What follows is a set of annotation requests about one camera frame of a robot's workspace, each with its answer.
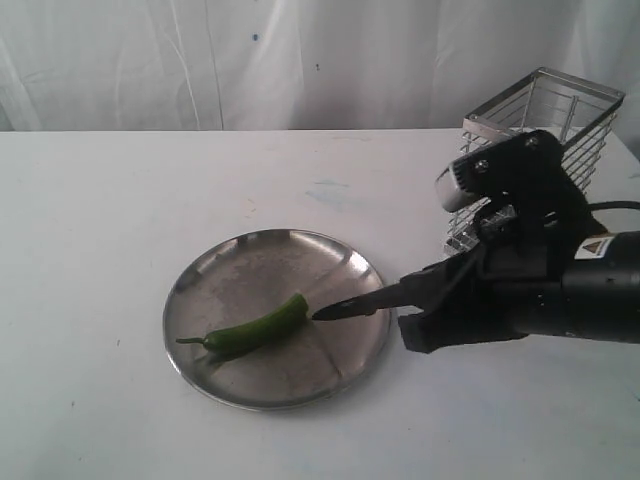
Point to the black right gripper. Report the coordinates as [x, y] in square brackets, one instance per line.
[509, 286]

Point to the black knife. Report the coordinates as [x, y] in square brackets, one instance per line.
[363, 305]

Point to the green chili pepper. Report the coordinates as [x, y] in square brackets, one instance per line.
[236, 341]

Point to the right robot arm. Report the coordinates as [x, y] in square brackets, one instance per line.
[605, 275]

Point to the round steel plate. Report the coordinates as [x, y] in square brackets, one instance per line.
[239, 322]

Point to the white backdrop curtain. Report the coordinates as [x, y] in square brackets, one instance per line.
[245, 65]

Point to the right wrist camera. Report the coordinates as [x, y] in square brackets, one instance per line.
[459, 184]

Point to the wire metal utensil holder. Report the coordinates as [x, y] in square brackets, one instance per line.
[543, 137]

